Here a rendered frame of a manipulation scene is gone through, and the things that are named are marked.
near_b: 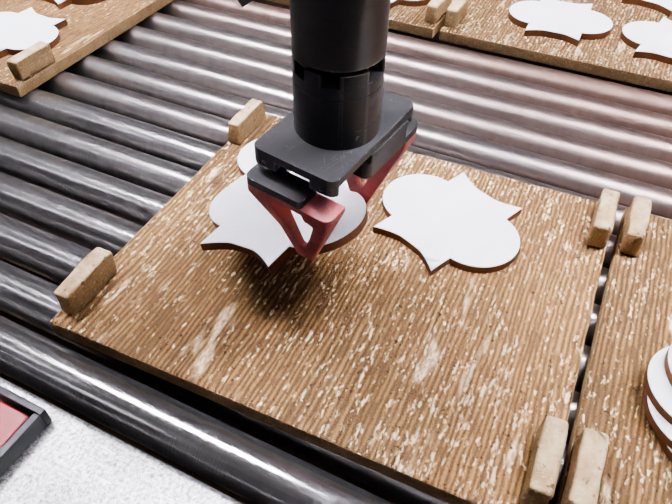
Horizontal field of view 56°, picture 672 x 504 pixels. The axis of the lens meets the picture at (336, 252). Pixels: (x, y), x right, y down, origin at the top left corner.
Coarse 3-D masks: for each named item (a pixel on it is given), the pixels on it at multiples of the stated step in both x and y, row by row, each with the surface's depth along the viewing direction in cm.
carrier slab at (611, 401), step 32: (640, 256) 58; (608, 288) 55; (640, 288) 55; (608, 320) 52; (640, 320) 52; (608, 352) 50; (640, 352) 50; (608, 384) 48; (640, 384) 48; (576, 416) 47; (608, 416) 46; (640, 416) 46; (608, 448) 44; (640, 448) 44; (608, 480) 43; (640, 480) 43
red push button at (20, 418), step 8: (0, 400) 48; (0, 408) 47; (8, 408) 47; (16, 408) 47; (0, 416) 47; (8, 416) 47; (16, 416) 47; (24, 416) 47; (0, 424) 46; (8, 424) 46; (16, 424) 46; (0, 432) 46; (8, 432) 46; (0, 440) 45
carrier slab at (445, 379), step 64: (256, 128) 72; (192, 192) 64; (512, 192) 64; (128, 256) 58; (192, 256) 58; (320, 256) 58; (384, 256) 58; (576, 256) 58; (64, 320) 52; (128, 320) 52; (192, 320) 52; (256, 320) 52; (320, 320) 52; (384, 320) 52; (448, 320) 52; (512, 320) 52; (576, 320) 52; (192, 384) 48; (256, 384) 48; (320, 384) 48; (384, 384) 48; (448, 384) 48; (512, 384) 48; (384, 448) 44; (448, 448) 44; (512, 448) 44
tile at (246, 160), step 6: (252, 144) 68; (246, 150) 68; (252, 150) 68; (240, 156) 67; (246, 156) 67; (252, 156) 67; (240, 162) 66; (246, 162) 66; (252, 162) 66; (240, 168) 65; (246, 168) 65
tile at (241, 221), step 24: (240, 192) 55; (216, 216) 53; (240, 216) 52; (264, 216) 51; (360, 216) 48; (216, 240) 50; (240, 240) 49; (264, 240) 48; (288, 240) 48; (336, 240) 47; (264, 264) 47
